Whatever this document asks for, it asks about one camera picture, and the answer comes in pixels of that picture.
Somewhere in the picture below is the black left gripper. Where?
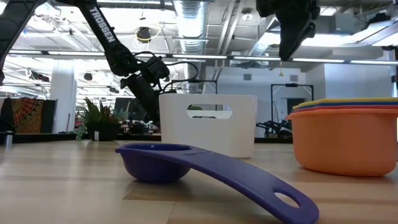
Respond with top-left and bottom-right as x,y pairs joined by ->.
120,73 -> 161,126

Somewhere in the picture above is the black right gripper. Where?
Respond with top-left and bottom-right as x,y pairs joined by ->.
256,0 -> 322,62

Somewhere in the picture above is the purple plastic measuring cup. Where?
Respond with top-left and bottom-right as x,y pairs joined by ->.
114,142 -> 320,224

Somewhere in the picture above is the orange plastic measuring cup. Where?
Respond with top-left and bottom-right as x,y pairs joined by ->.
285,108 -> 398,177

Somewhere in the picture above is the white plastic basket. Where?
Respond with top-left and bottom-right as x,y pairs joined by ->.
158,94 -> 259,160

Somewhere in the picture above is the black computer monitor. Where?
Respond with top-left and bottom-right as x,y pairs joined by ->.
114,97 -> 135,121

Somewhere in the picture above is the round ceiling sensor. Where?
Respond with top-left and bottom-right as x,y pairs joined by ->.
241,7 -> 254,21

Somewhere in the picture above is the large potted green plant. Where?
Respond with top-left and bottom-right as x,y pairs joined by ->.
74,96 -> 130,142

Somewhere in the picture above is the small silver cylinder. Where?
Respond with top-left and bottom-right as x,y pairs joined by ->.
4,130 -> 14,148

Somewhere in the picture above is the slanted spiral silver duct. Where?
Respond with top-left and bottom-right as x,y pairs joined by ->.
248,14 -> 282,60

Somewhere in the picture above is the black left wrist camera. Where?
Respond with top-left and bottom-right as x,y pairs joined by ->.
143,55 -> 171,85

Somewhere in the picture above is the black metal rig frame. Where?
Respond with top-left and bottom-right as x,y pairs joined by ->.
270,83 -> 315,138
169,78 -> 219,95

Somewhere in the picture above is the overhead light bar frame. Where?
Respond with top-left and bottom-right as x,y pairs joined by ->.
8,49 -> 398,66

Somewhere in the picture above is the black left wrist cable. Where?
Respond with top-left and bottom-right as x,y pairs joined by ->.
132,50 -> 200,95

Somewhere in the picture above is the yellow camera cable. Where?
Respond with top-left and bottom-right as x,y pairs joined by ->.
132,24 -> 163,52

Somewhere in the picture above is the black ceiling-hung camera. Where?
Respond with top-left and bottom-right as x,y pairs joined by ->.
136,26 -> 154,44

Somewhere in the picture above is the wide ribbed silver duct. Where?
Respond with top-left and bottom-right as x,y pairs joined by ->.
173,0 -> 208,95

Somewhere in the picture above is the orange patterned wall hanging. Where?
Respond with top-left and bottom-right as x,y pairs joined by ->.
10,97 -> 45,134

